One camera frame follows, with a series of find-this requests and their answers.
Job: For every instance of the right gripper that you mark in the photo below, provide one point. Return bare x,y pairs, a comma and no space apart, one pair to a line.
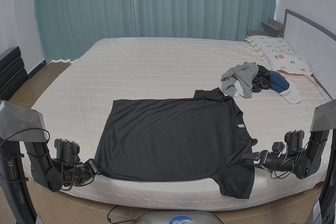
275,164

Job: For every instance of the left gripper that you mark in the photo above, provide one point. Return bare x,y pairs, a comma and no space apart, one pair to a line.
84,173

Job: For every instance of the black T-shirt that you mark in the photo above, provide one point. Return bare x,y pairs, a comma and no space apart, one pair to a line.
170,139

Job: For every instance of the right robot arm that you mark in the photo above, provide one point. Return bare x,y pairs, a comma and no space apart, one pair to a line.
315,152

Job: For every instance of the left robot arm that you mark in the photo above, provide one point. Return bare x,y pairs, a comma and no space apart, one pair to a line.
39,162

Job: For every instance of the pile of clothes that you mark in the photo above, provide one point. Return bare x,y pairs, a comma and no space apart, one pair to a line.
246,76

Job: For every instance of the bed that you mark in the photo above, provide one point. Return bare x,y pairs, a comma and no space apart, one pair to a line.
157,65

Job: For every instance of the white printed pillow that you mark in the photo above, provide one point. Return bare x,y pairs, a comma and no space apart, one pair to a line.
280,55

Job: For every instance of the black chest of drawers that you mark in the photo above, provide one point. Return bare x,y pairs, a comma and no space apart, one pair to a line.
10,73

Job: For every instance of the grey bedside table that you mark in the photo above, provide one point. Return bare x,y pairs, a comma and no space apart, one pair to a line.
270,26

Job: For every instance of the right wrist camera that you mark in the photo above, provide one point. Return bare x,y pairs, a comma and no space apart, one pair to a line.
278,149

